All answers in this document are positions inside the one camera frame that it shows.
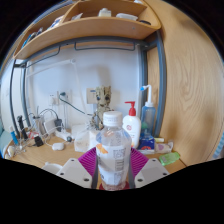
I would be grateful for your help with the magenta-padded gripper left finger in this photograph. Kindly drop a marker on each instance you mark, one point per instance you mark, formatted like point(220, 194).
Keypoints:
point(75, 171)

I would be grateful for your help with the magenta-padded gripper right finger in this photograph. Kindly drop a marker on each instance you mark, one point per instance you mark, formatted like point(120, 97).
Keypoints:
point(151, 171)

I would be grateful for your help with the clear plastic water bottle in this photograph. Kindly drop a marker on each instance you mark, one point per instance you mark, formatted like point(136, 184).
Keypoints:
point(113, 150)

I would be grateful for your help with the small green sanitizer bottle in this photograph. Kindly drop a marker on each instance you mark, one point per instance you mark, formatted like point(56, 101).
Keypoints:
point(169, 158)

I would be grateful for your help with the white pink pouch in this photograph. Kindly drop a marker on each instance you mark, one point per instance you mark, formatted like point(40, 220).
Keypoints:
point(164, 147)

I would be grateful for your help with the small blue box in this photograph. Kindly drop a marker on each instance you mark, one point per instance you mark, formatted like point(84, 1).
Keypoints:
point(146, 142)

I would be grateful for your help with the small white rounded case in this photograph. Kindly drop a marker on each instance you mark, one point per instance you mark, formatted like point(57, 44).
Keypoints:
point(58, 146)

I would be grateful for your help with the white power strip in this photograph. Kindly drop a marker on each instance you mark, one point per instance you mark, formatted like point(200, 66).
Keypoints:
point(65, 135)

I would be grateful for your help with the white pump bottle red top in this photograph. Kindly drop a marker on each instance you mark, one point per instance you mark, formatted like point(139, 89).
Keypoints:
point(132, 130)

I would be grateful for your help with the black charger block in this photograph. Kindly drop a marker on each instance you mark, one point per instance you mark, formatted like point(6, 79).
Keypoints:
point(38, 141)

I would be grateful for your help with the steel tumbler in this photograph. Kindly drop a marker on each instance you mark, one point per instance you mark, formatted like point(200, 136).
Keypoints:
point(39, 124)

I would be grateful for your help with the brown tree figurine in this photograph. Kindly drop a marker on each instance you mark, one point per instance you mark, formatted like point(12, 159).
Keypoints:
point(102, 100)

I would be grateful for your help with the wooden shelf unit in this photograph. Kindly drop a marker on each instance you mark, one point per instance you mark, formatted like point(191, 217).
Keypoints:
point(90, 28)

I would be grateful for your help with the grey metal frame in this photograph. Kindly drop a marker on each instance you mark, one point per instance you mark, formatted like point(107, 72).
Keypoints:
point(161, 83)

